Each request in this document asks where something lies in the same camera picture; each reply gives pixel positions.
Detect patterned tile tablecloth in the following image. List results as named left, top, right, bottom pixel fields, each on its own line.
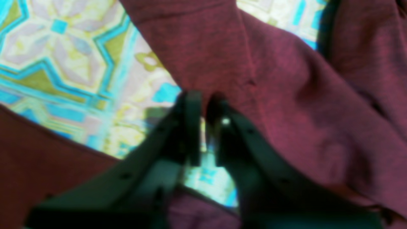
left=0, top=0, right=328, bottom=207

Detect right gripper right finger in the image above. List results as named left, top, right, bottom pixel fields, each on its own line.
left=206, top=95, right=383, bottom=229

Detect maroon t-shirt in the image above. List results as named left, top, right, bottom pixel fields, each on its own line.
left=1, top=0, right=407, bottom=229

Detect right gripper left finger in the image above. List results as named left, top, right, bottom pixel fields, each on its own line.
left=24, top=91, right=202, bottom=229

